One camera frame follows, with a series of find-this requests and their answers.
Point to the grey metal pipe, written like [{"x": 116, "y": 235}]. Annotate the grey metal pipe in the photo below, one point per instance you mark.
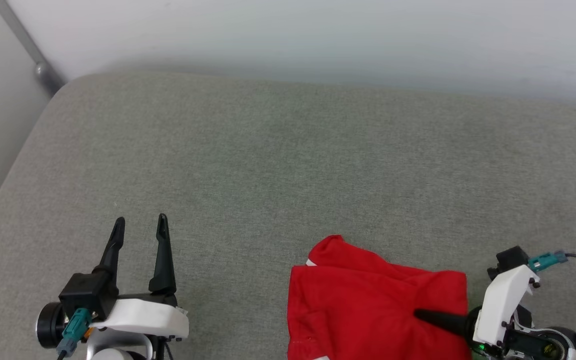
[{"x": 28, "y": 45}]

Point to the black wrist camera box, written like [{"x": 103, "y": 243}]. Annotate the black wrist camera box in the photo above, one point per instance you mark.
[
  {"x": 508, "y": 260},
  {"x": 88, "y": 295}
]

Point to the red shirt with white sleeves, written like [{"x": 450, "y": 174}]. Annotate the red shirt with white sleeves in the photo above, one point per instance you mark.
[{"x": 368, "y": 305}]

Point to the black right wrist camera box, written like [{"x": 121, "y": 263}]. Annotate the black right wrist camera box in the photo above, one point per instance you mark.
[{"x": 508, "y": 260}]

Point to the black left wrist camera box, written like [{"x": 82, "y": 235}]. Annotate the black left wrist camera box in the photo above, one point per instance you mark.
[{"x": 88, "y": 295}]

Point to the grey fabric sofa cushion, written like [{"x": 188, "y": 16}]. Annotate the grey fabric sofa cushion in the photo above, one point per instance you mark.
[{"x": 268, "y": 190}]

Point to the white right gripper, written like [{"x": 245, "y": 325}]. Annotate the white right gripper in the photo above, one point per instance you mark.
[{"x": 505, "y": 305}]

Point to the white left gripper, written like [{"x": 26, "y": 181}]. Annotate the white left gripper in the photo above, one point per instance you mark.
[{"x": 140, "y": 316}]

